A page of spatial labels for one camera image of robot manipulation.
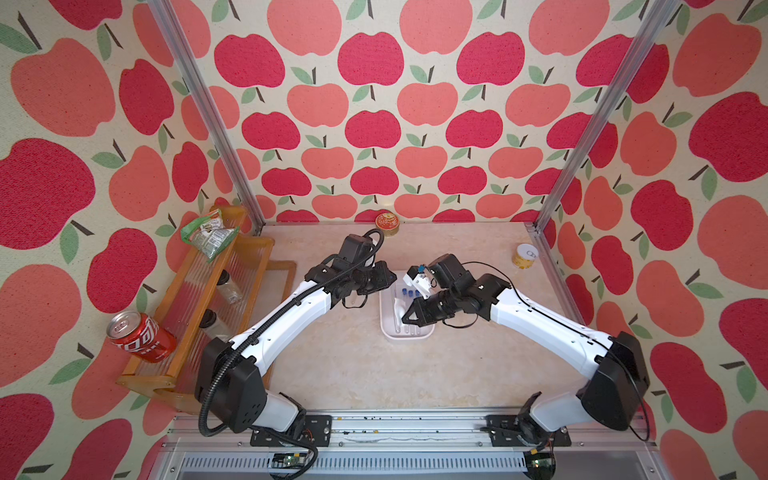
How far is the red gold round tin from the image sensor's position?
1204 mm

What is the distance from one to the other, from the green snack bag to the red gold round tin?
58 centimetres

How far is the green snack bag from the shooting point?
747 mm
